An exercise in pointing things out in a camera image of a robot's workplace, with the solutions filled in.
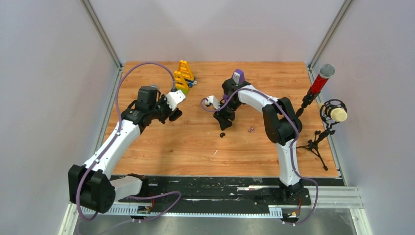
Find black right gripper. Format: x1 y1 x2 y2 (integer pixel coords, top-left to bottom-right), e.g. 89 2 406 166
213 100 242 131

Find black earbud charging case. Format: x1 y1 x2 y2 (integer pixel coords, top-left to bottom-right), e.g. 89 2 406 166
168 109 183 122

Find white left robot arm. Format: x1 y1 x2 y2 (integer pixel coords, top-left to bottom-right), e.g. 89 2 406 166
68 86 185 213

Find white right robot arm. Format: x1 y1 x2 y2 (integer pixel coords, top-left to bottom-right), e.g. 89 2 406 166
203 80 303 205

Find yellow toy block tower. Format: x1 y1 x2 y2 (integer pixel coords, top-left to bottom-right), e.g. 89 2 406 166
174 71 189 94

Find purple metronome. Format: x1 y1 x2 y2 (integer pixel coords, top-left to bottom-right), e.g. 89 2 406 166
231 69 245 84

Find yellow toy block on car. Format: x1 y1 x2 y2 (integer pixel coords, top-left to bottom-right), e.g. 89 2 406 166
178 60 197 88

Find red microphone on stand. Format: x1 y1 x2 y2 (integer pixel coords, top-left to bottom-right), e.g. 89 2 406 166
296 64 335 117

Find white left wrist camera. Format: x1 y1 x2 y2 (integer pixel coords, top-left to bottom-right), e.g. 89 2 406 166
165 90 186 111

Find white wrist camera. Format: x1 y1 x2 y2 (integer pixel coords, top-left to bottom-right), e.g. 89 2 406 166
204 95 221 110
165 90 186 111

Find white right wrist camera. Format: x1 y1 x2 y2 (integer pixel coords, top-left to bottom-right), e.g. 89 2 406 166
204 95 221 110

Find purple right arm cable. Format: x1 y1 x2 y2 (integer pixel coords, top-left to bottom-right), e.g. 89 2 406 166
200 87 319 226

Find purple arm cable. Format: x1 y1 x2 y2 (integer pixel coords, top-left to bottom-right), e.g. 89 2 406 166
200 87 319 226
75 62 182 224

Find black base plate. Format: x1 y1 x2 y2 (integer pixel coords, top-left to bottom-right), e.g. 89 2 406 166
122 176 343 214

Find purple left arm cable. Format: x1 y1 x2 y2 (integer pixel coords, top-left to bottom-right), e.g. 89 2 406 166
75 62 182 224

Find beige microphone in shock mount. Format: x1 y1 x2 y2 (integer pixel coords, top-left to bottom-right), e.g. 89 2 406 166
298 99 347 171

